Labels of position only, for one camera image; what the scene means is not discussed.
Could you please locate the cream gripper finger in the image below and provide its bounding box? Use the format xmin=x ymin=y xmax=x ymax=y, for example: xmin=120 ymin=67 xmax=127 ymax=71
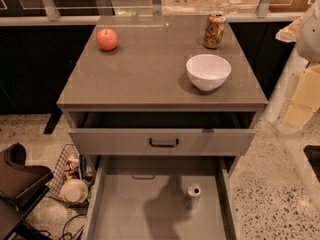
xmin=283 ymin=65 xmax=320 ymax=128
xmin=275 ymin=17 xmax=302 ymax=43

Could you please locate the silver redbull can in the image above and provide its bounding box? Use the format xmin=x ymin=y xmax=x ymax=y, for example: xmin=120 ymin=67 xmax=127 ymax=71
xmin=184 ymin=183 xmax=201 ymax=210

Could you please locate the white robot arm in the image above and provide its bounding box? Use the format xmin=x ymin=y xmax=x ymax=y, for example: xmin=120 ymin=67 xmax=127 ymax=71
xmin=276 ymin=0 xmax=320 ymax=128

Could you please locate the brown patterned drink can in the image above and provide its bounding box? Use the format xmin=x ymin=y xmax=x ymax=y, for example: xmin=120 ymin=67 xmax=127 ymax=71
xmin=204 ymin=11 xmax=226 ymax=49

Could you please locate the grey drawer cabinet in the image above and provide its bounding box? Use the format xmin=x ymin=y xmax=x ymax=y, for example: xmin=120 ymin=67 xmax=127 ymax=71
xmin=56 ymin=14 xmax=269 ymax=240

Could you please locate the grey middle drawer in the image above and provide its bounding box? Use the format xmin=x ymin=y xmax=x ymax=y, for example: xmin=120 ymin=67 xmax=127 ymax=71
xmin=81 ymin=156 xmax=240 ymax=240

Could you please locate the grey drawer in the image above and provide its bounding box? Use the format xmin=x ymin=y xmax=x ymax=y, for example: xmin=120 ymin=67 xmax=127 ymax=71
xmin=70 ymin=112 xmax=255 ymax=156
xmin=81 ymin=156 xmax=240 ymax=240

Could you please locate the grey top drawer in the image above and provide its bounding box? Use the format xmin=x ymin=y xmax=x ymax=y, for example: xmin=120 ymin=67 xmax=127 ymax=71
xmin=70 ymin=112 xmax=255 ymax=156

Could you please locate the red apple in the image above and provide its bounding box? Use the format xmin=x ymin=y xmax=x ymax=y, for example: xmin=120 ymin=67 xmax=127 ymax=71
xmin=96 ymin=29 xmax=118 ymax=51

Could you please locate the snack bag in basket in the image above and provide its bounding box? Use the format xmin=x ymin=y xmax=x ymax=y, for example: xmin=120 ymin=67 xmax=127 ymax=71
xmin=64 ymin=156 xmax=80 ymax=181

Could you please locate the white bowl in basket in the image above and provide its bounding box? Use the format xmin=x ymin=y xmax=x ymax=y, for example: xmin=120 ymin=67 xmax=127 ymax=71
xmin=60 ymin=179 xmax=88 ymax=203

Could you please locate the black chair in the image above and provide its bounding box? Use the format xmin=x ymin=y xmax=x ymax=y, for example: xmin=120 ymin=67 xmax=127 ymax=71
xmin=0 ymin=143 xmax=54 ymax=240

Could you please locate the black top drawer handle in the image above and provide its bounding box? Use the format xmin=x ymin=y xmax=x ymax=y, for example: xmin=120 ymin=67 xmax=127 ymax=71
xmin=149 ymin=138 xmax=179 ymax=148

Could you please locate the black wire basket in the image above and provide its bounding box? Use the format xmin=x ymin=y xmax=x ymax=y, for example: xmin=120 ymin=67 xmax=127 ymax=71
xmin=48 ymin=144 xmax=89 ymax=207

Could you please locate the black floor cable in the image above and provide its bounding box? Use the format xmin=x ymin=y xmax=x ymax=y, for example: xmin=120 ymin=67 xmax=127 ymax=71
xmin=58 ymin=213 xmax=87 ymax=240

